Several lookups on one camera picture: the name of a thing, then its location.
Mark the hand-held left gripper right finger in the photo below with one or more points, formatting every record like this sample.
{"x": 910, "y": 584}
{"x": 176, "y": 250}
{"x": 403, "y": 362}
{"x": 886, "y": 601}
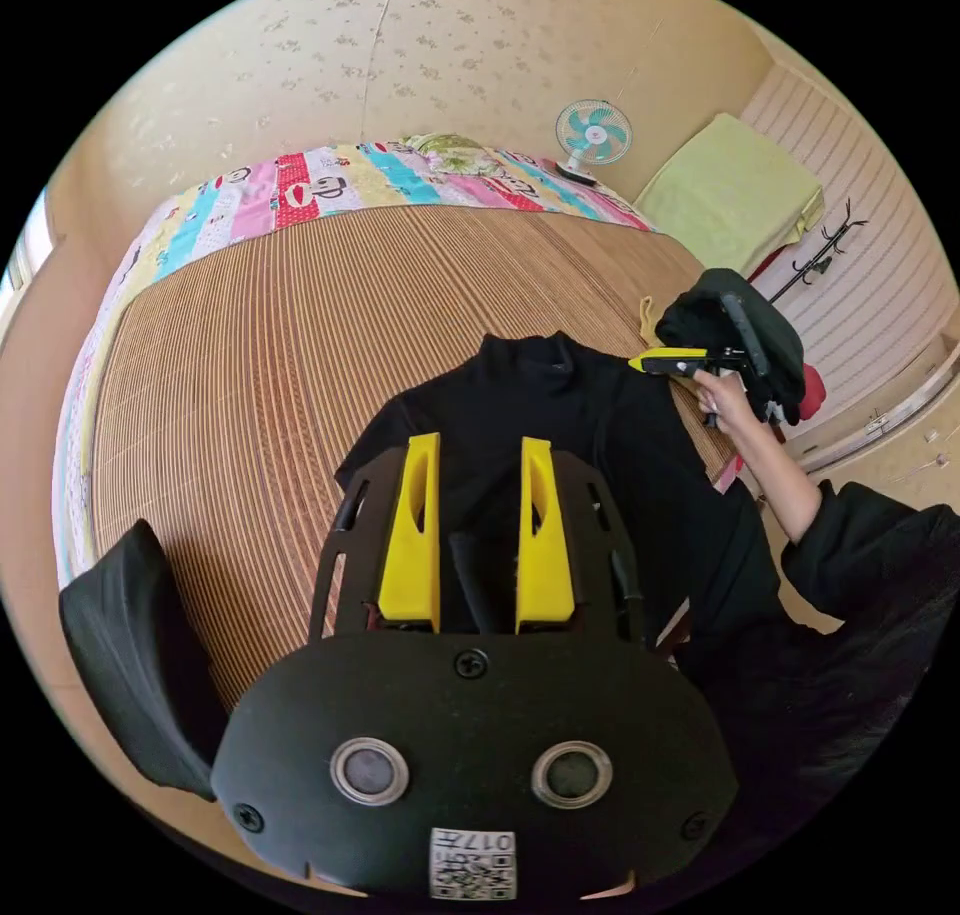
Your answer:
{"x": 544, "y": 555}

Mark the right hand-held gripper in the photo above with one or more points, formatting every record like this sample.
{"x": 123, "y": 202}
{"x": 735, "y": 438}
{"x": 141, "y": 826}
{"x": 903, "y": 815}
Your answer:
{"x": 705, "y": 365}

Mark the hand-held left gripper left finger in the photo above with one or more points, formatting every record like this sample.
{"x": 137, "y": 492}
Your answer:
{"x": 411, "y": 540}

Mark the black long sleeve shirt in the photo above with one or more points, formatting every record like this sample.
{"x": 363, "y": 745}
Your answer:
{"x": 517, "y": 397}

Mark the person's right forearm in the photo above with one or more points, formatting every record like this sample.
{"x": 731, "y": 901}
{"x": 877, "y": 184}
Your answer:
{"x": 780, "y": 480}

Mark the person's left forearm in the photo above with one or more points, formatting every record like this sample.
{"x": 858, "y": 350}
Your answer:
{"x": 142, "y": 667}

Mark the person's right hand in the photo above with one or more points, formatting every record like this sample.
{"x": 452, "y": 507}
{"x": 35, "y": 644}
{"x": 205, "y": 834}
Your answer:
{"x": 727, "y": 401}

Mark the pile of clothes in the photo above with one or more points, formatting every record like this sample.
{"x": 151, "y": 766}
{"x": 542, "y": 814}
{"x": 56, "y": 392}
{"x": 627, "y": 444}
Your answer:
{"x": 780, "y": 337}

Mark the light green folded blanket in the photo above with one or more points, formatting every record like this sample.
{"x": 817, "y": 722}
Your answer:
{"x": 727, "y": 195}

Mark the black coat rack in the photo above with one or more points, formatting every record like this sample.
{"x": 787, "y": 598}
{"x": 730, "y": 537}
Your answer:
{"x": 821, "y": 244}

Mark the bed with woven mat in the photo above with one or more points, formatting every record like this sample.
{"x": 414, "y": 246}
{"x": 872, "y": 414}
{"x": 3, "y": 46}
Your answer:
{"x": 262, "y": 367}

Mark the white and teal fan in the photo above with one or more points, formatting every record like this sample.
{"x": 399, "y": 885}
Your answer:
{"x": 592, "y": 135}

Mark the floral pillow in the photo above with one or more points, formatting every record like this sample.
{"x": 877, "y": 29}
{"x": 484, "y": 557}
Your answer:
{"x": 450, "y": 151}

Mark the person's body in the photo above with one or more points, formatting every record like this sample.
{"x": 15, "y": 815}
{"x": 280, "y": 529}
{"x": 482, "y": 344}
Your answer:
{"x": 825, "y": 705}

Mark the window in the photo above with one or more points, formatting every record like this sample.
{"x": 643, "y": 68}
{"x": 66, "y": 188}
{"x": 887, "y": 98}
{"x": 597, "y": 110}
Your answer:
{"x": 26, "y": 247}

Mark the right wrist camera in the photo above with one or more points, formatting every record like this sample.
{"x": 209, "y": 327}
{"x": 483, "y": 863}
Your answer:
{"x": 744, "y": 334}

